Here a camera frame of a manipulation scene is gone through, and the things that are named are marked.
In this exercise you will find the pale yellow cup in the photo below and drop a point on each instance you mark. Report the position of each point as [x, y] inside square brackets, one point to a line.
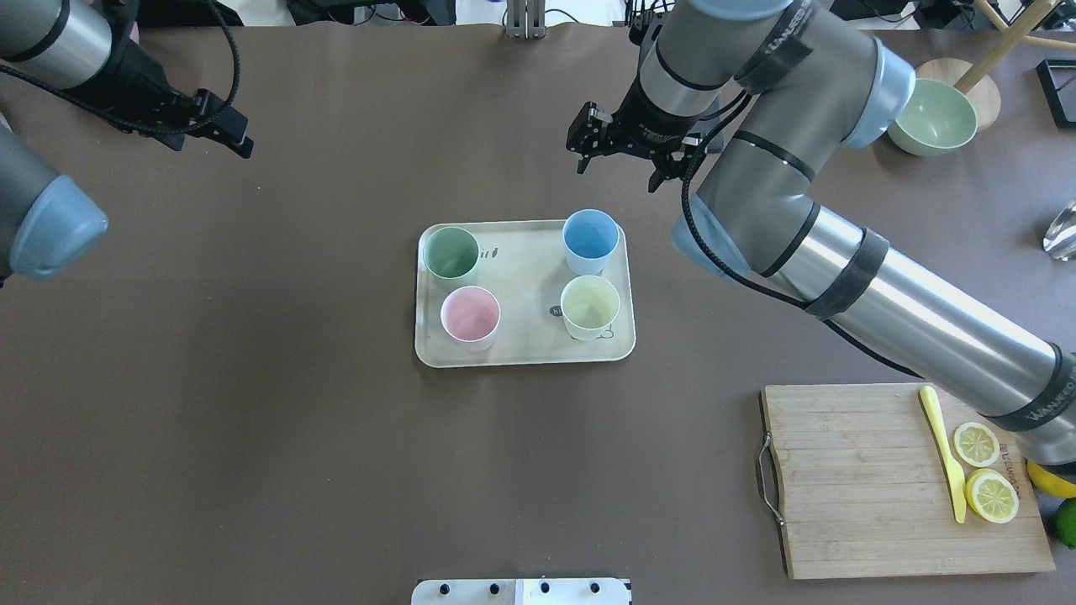
[589, 305]

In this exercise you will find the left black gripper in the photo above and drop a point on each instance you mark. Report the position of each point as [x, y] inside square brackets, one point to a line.
[126, 77]

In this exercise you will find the blue cup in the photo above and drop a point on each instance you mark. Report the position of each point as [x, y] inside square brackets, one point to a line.
[589, 237]

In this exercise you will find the green lime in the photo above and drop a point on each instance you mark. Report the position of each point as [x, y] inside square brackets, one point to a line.
[1065, 523]

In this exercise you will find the lower whole lemon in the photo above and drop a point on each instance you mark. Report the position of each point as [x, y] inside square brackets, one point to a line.
[1049, 483]

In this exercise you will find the green bowl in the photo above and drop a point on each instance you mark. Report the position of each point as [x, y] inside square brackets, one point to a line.
[937, 120]

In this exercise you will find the steel scoop on table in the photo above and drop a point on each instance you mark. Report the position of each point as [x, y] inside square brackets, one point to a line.
[1059, 240]

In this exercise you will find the upper lemon slice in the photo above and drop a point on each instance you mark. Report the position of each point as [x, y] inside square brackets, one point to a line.
[976, 444]

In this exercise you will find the wooden cutting board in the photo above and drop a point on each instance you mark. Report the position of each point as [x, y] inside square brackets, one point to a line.
[860, 491]

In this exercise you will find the black frame object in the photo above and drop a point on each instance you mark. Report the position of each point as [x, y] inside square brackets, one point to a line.
[1056, 79]

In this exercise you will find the green cup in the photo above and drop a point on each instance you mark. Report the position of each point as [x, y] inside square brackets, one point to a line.
[451, 256]

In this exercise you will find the lemon slice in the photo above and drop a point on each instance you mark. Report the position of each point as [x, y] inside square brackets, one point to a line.
[976, 444]
[991, 496]

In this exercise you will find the wooden stand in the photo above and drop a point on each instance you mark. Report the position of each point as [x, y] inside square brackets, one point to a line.
[973, 80]

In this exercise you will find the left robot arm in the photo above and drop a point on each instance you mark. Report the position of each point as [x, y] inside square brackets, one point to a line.
[87, 54]

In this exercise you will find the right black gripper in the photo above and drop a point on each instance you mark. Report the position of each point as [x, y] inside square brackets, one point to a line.
[652, 124]

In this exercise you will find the yellow plastic knife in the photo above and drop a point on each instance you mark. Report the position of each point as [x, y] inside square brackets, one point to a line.
[954, 473]

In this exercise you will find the lower lemon slice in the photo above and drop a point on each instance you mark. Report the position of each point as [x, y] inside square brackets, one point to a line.
[991, 496]

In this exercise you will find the pink cup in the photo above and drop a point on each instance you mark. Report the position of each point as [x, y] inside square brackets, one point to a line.
[471, 316]

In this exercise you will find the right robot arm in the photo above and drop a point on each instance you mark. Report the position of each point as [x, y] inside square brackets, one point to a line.
[816, 83]

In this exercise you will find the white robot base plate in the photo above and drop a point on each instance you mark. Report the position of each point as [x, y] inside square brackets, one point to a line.
[542, 590]

